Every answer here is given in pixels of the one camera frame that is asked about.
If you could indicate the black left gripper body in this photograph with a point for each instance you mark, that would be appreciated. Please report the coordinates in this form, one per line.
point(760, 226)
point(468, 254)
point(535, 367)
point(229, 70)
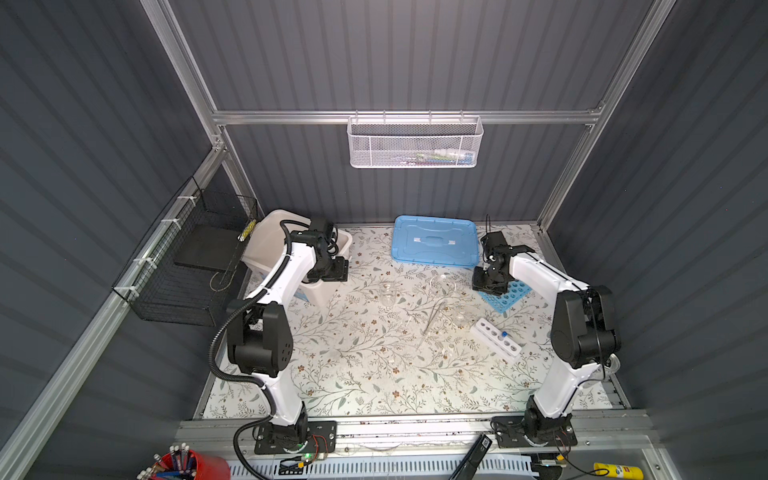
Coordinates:
point(330, 270)

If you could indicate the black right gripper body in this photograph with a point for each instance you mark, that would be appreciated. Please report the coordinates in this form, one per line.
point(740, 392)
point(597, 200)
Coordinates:
point(486, 282)

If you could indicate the blue test tube rack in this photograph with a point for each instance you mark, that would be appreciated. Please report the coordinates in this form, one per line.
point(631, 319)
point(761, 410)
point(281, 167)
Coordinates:
point(517, 290)

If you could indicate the small white tube rack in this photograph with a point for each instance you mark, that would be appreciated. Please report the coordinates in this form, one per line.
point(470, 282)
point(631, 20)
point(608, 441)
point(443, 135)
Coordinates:
point(488, 334)

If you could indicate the clear glass beaker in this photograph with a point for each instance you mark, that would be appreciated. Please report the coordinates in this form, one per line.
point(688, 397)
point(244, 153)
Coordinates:
point(388, 295)

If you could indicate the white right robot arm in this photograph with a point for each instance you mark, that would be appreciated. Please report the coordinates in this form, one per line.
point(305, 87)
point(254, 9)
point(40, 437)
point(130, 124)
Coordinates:
point(583, 333)

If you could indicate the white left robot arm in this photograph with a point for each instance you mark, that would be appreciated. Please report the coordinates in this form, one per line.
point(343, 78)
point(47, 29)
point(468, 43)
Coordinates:
point(255, 344)

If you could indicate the clear glass flask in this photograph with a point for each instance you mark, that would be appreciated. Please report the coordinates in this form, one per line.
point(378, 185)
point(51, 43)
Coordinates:
point(444, 288)

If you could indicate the blue plastic box lid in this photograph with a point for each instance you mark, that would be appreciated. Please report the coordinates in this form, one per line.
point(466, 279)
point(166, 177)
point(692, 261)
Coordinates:
point(435, 241)

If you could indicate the black flat device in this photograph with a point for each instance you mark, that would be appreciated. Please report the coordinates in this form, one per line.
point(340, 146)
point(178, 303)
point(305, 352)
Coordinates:
point(469, 464)

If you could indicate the red cup of pens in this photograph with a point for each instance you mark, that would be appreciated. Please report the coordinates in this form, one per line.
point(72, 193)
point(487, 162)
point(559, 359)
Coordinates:
point(181, 462)

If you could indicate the white wire mesh basket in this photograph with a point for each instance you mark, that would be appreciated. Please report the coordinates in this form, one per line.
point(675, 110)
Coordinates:
point(414, 142)

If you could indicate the black wire wall basket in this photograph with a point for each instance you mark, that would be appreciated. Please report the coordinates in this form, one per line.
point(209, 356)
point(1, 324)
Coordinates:
point(190, 268)

